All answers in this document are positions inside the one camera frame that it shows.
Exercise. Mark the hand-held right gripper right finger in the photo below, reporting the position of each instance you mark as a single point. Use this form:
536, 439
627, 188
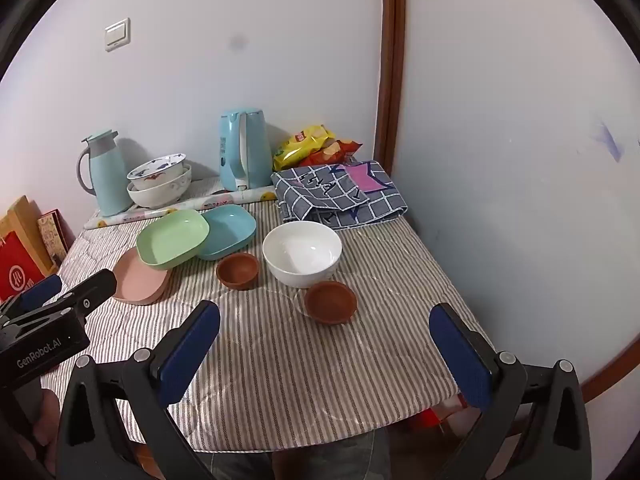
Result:
460, 355

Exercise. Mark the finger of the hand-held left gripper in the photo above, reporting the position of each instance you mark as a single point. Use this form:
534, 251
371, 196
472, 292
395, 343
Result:
42, 287
95, 287

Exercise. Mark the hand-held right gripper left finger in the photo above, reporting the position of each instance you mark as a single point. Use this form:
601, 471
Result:
190, 350

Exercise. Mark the pink plastic plate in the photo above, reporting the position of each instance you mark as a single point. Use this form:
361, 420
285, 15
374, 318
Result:
137, 285

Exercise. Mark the green plastic plate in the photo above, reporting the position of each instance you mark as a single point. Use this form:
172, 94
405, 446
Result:
172, 237

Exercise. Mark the small brown bowl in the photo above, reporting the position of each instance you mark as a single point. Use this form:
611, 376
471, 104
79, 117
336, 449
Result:
237, 270
330, 300

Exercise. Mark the blue plastic plate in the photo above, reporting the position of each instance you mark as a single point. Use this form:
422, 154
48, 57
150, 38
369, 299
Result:
230, 230

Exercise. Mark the white bowl with grey swirls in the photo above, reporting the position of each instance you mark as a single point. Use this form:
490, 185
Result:
300, 255
160, 197

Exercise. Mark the person's left hand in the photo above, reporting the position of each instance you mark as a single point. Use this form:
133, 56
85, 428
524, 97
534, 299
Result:
42, 430

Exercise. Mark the red box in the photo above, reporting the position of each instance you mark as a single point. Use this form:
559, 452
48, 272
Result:
20, 270

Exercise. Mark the patterned brown box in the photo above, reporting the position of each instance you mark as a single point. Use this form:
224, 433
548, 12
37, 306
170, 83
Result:
52, 235

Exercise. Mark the red plastic item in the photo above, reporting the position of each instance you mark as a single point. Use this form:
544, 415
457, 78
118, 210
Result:
435, 417

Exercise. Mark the red and wooden boxes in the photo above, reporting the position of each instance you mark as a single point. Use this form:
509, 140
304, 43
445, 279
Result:
25, 215

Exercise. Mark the striped quilted table cover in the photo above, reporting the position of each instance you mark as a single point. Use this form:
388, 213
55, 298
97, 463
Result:
280, 360

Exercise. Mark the light blue thermos jug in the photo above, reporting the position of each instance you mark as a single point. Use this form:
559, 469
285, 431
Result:
112, 180

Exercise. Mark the blue and red patterned bowl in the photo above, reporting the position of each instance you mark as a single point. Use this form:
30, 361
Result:
155, 167

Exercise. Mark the fruit printed table mat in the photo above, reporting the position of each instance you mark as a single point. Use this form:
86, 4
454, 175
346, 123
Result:
200, 202

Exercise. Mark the wooden baseboard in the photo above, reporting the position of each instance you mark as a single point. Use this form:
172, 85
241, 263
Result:
615, 365

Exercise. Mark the person's grey pants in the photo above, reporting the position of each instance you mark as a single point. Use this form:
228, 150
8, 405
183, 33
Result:
310, 460

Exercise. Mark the blue checkered cloth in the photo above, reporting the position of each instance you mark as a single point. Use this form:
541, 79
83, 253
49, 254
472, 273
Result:
320, 195

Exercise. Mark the light blue electric kettle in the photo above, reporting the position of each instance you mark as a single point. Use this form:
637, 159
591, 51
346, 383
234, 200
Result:
255, 155

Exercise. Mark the yellow chips bag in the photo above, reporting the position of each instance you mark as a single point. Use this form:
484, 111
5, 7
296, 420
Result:
305, 142

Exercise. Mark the red chips bag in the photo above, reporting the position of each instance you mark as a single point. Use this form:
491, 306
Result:
340, 150

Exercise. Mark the white light switch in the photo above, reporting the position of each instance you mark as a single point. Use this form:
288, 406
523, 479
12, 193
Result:
117, 35

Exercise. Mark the wooden door frame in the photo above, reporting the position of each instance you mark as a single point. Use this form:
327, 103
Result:
390, 60

